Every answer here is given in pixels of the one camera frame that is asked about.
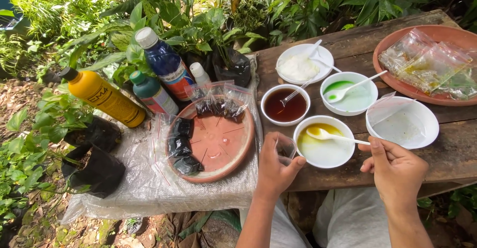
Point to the white bowl with green liquid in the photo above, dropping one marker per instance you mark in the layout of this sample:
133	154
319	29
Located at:
356	101

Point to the green and brown sack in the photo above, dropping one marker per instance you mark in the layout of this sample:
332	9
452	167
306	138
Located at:
208	229

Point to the small clear plastic bag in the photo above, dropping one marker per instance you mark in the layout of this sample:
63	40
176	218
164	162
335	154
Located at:
286	149

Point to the person's left hand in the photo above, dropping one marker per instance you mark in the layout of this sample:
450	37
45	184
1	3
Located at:
272	173

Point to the blue container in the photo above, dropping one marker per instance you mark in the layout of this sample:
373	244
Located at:
11	2

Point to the terracotta saucer with ribs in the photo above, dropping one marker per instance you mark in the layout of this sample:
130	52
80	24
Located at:
220	143

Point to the group of dark liquid sachets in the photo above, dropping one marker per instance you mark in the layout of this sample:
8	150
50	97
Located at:
180	145

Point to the pile of used clear bags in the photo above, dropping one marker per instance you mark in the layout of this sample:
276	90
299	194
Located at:
428	67

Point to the yellow bottle with black cap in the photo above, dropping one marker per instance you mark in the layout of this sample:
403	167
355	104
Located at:
104	97

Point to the blue bottle with white cap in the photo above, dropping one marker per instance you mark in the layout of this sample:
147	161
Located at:
166	63

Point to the empty white bowl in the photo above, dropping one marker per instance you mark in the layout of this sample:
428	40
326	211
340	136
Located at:
406	130

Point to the translucent woven plastic sheet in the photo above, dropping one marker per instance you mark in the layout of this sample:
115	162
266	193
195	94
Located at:
149	190

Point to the black nursery bag with plant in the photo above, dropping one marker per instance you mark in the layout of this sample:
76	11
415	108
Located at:
98	173
98	132
236	69

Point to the clear bag with red strip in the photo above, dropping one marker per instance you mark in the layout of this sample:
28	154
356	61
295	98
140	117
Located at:
387	110

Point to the person's right hand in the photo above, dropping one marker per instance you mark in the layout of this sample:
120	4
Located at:
400	177

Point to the small green bottle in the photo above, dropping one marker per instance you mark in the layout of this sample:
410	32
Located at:
152	91

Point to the person's white trousers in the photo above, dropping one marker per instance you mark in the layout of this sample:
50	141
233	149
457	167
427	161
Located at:
350	218

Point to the white bowl with brown liquid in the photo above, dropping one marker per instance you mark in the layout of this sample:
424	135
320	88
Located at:
285	108

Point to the clear plastic spoon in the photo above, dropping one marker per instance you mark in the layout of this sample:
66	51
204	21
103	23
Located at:
294	93

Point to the large terracotta saucer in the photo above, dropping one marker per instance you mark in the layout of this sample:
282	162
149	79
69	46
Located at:
439	35

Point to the white spoon with green residue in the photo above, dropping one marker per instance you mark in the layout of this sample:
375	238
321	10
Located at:
337	94

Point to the white bowl with white powder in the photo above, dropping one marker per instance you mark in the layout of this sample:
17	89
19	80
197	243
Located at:
298	69

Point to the white plastic spoon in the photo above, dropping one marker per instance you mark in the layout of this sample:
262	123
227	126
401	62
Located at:
328	65
313	48
331	136

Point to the white bowl with yellow liquid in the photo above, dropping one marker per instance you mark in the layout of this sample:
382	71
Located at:
324	159

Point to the small white bottle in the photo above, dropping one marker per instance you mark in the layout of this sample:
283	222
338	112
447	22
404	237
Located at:
199	75

